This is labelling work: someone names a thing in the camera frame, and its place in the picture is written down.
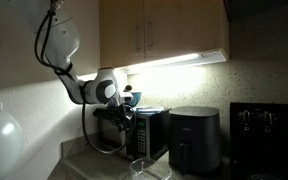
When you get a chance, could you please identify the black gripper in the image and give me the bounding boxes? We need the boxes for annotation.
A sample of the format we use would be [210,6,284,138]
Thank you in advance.
[110,112,136,133]

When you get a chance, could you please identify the microwave door with steel handle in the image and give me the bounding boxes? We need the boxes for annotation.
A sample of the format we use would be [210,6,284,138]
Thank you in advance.
[97,114,134,157]

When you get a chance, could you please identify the black steel microwave body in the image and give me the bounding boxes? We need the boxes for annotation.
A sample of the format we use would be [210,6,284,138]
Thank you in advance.
[97,107,172,160]

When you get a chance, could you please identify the blue bowl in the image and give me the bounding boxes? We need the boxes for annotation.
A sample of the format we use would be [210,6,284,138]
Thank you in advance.
[127,91,143,108]

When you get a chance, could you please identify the light blue plate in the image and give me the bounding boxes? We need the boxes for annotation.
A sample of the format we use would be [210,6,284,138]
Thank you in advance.
[133,105,165,115]

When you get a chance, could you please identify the clear glass container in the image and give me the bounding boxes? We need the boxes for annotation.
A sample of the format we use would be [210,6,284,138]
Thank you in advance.
[128,157,173,180]

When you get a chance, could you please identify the black air fryer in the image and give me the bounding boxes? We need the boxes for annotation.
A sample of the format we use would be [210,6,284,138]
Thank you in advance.
[168,105,222,176]

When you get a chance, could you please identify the black stove knob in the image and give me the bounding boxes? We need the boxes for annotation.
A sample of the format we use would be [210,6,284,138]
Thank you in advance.
[257,109,277,132]
[237,109,254,130]

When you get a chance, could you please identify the black electric stove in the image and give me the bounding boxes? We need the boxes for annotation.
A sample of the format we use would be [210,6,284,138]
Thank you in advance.
[229,102,288,180]

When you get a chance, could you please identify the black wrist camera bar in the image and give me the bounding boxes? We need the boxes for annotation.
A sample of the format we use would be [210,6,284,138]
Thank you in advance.
[93,107,127,119]

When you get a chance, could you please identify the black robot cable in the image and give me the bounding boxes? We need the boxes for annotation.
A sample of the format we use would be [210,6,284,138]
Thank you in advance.
[33,0,138,156]

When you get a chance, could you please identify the metal cabinet handle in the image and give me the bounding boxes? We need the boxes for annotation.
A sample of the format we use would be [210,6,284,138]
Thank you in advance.
[146,20,154,54]

